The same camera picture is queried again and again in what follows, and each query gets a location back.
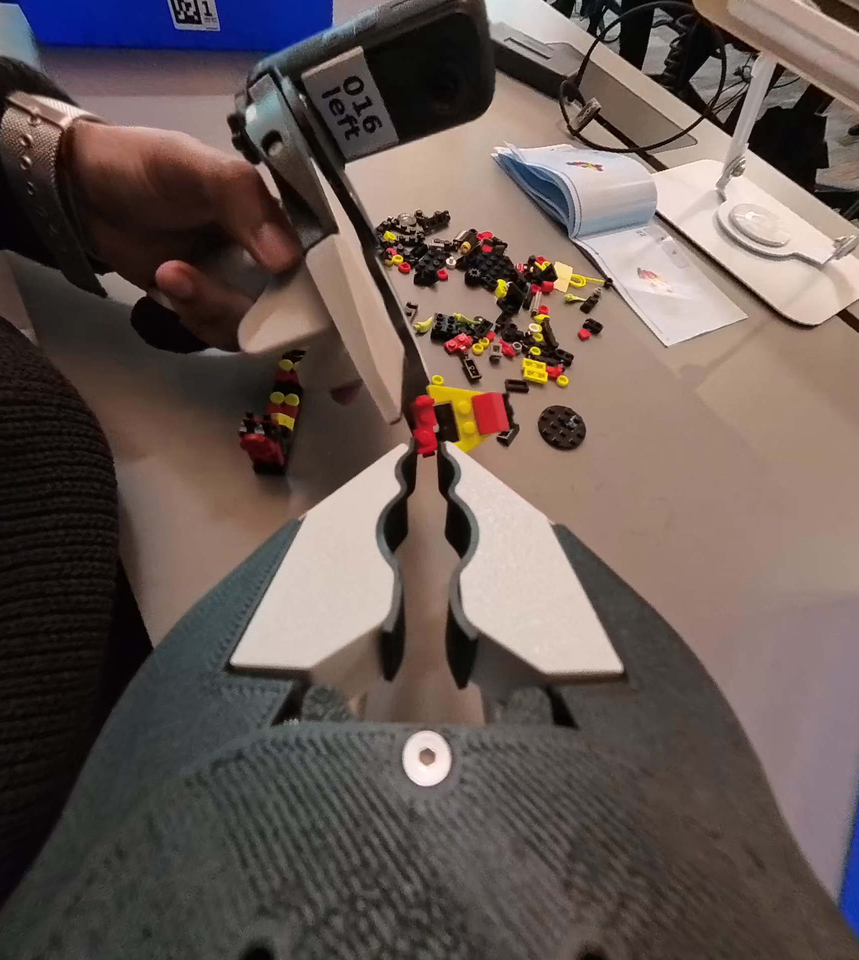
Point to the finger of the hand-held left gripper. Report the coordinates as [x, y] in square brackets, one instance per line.
[362, 330]
[390, 292]

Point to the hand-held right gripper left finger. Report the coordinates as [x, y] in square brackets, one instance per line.
[317, 585]

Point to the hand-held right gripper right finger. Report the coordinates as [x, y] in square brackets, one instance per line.
[542, 592]

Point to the yellow wing lego assembly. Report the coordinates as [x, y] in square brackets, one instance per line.
[448, 397]

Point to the pile of loose lego pieces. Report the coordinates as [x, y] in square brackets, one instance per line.
[486, 270]

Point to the striped black red lego assembly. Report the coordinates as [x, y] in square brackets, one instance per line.
[272, 435]

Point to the round black lego plate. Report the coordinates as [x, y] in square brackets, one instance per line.
[561, 429]

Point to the lego instruction booklet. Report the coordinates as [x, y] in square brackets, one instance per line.
[609, 195]

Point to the person's left hand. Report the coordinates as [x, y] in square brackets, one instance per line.
[159, 195]

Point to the blue bin with tag sticker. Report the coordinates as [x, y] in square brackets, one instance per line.
[99, 26]

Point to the grey wrist watch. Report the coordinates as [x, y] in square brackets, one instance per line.
[32, 150]

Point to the white lamp base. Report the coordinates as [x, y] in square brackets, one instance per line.
[774, 277]

